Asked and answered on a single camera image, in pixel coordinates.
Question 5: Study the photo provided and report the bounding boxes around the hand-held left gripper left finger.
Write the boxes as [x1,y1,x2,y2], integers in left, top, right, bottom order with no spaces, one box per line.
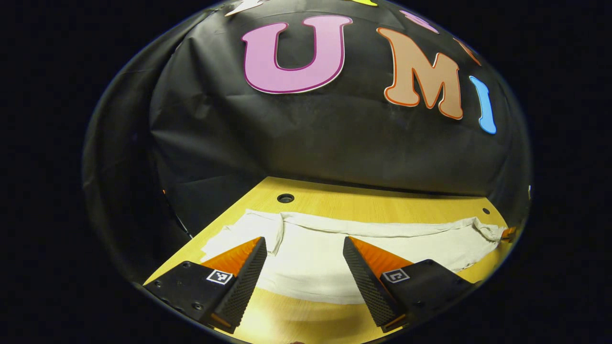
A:
[143,236,268,334]

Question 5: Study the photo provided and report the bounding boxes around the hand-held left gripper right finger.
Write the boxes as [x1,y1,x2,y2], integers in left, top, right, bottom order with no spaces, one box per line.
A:
[343,236,479,333]

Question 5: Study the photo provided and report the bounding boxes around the black backdrop cloth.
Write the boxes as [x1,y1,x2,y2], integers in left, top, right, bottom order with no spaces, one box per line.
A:
[82,0,532,268]

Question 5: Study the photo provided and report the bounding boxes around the white jeans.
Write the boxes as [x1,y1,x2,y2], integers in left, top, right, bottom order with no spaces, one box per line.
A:
[201,209,507,305]

